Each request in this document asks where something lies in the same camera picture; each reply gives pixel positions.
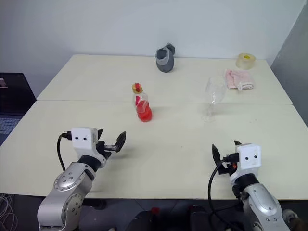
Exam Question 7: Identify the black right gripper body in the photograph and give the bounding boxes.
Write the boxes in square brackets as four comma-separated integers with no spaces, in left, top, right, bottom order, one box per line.
[218,161,238,178]

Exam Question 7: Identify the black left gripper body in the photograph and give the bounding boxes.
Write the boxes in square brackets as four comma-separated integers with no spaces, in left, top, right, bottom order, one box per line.
[96,141,118,159]

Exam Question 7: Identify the plastic bottle with red liquid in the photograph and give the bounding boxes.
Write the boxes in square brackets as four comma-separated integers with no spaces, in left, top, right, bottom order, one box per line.
[131,90,154,124]

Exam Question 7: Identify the orange bottle cap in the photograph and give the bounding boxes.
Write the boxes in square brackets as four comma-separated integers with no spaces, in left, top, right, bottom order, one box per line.
[131,83,144,94]

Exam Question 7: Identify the clear wine glass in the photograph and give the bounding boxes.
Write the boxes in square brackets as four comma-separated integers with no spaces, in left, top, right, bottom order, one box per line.
[201,76,227,123]

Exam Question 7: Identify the dark rounded shape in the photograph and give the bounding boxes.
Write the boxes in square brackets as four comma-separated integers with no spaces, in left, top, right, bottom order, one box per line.
[187,204,215,231]
[125,207,169,231]

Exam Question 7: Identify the pink folded towel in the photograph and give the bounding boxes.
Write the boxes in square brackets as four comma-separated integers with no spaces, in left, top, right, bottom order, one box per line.
[224,69,256,92]

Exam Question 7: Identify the grey shoe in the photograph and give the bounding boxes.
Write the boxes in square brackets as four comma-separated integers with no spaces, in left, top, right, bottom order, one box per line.
[282,209,299,225]

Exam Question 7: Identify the black laptop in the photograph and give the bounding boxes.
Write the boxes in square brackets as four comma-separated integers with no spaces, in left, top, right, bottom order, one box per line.
[0,73,37,145]

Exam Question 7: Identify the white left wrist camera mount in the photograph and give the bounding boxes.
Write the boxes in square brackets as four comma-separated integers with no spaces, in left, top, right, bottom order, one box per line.
[71,127,98,157]

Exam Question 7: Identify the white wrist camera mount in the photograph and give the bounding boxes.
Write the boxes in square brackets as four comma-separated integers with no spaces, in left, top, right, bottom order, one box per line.
[71,127,98,157]
[230,143,262,183]

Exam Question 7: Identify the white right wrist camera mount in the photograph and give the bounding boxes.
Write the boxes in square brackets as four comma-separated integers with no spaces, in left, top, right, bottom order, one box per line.
[230,143,262,183]

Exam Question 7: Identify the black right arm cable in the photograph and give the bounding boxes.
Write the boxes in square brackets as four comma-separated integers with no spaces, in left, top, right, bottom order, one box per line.
[207,153,244,231]

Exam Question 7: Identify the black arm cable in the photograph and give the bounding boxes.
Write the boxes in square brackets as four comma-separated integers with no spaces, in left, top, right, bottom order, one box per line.
[57,131,73,172]
[207,153,244,231]

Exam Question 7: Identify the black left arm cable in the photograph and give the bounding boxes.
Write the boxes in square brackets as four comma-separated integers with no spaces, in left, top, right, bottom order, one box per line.
[57,131,73,172]

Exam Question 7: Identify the white cable bundle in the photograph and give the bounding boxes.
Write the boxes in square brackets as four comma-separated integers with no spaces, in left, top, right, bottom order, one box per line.
[0,192,19,231]

